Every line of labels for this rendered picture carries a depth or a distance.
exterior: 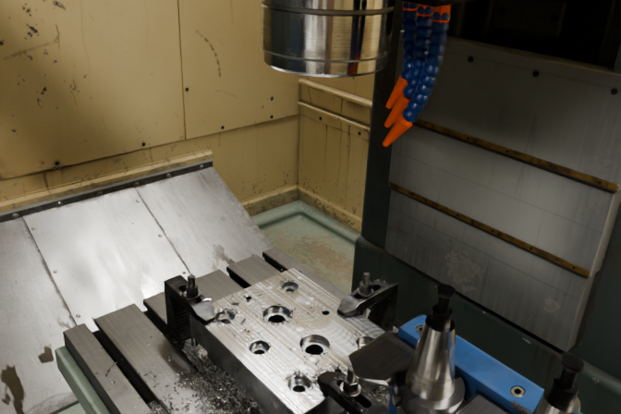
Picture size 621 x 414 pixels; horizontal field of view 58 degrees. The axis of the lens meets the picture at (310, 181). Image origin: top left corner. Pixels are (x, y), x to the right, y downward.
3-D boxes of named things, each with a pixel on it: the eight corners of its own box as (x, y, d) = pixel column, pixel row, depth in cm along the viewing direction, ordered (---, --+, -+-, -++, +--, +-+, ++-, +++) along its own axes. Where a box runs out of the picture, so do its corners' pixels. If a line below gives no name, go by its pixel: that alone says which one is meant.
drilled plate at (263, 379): (297, 443, 79) (298, 417, 77) (190, 335, 99) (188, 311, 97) (404, 370, 93) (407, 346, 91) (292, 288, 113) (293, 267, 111)
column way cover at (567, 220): (568, 359, 103) (650, 81, 81) (376, 250, 135) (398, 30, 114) (580, 348, 106) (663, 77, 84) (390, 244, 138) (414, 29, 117)
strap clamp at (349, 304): (343, 360, 100) (349, 290, 94) (331, 350, 103) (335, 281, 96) (393, 330, 108) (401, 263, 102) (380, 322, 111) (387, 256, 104)
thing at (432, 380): (465, 390, 51) (477, 330, 48) (427, 407, 49) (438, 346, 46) (432, 359, 54) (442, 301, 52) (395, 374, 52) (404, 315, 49)
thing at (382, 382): (379, 395, 52) (380, 389, 52) (339, 364, 56) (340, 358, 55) (427, 362, 56) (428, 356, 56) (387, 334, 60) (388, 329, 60)
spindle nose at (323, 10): (415, 71, 68) (428, -35, 63) (300, 84, 61) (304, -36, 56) (342, 46, 81) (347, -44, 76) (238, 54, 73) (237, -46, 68)
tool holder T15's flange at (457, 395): (474, 414, 52) (479, 394, 51) (423, 440, 49) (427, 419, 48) (428, 370, 57) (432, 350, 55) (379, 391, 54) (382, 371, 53)
